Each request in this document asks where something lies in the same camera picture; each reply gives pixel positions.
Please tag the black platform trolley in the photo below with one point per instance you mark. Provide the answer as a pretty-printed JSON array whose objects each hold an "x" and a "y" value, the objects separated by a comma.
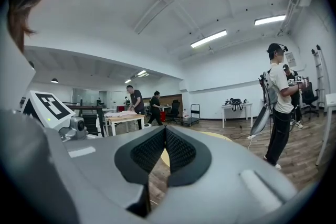
[{"x": 193, "y": 119}]

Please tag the black office chair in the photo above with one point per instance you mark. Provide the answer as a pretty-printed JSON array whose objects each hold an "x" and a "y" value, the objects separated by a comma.
[
  {"x": 173, "y": 110},
  {"x": 309, "y": 98}
]

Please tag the person's grey shirt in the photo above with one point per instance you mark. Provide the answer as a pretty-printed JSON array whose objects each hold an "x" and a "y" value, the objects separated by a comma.
[{"x": 29, "y": 170}]

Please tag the white power strip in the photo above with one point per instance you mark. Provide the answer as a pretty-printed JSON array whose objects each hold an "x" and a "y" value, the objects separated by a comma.
[{"x": 251, "y": 136}]

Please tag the wooden table with white legs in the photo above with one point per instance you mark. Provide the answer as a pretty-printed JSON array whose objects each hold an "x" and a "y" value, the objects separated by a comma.
[{"x": 126, "y": 119}]

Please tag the black bag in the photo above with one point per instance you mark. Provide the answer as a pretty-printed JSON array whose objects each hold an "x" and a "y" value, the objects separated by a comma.
[{"x": 235, "y": 103}]

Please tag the black metal rack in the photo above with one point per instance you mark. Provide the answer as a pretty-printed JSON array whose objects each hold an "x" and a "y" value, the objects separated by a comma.
[{"x": 89, "y": 119}]

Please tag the round yellow table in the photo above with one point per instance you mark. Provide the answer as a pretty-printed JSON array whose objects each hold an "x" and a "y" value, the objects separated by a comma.
[{"x": 220, "y": 136}]

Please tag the grey oval reflector panel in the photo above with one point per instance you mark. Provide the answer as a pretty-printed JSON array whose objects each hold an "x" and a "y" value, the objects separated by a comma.
[{"x": 260, "y": 120}]

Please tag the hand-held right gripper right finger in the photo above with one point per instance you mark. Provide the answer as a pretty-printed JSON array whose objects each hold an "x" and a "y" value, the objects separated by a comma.
[{"x": 215, "y": 165}]

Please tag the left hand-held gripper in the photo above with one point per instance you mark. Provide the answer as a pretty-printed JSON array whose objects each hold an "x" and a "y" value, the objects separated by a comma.
[{"x": 50, "y": 108}]

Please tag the metal ladder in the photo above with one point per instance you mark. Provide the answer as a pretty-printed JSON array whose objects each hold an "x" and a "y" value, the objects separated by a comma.
[{"x": 320, "y": 78}]

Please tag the clear water bottle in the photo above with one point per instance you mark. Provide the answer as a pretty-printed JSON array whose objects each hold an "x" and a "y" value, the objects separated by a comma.
[{"x": 185, "y": 114}]

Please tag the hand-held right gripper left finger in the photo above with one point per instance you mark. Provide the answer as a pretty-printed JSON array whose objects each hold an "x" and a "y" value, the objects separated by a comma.
[{"x": 99, "y": 160}]

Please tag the white wall poster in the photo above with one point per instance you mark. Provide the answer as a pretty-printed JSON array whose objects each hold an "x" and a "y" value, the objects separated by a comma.
[{"x": 291, "y": 59}]

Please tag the red bin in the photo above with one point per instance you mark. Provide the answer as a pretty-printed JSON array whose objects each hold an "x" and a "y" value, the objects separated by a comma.
[{"x": 162, "y": 116}]

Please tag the pink cloth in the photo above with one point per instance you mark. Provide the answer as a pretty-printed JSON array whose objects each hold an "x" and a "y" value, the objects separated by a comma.
[{"x": 120, "y": 113}]

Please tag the black pendant lamp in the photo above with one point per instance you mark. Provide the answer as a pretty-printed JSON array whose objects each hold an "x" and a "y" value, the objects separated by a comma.
[{"x": 54, "y": 80}]

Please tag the long ceiling light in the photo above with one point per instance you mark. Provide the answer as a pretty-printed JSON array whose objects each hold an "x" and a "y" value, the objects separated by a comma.
[
  {"x": 128, "y": 81},
  {"x": 208, "y": 38},
  {"x": 141, "y": 72},
  {"x": 270, "y": 20}
]

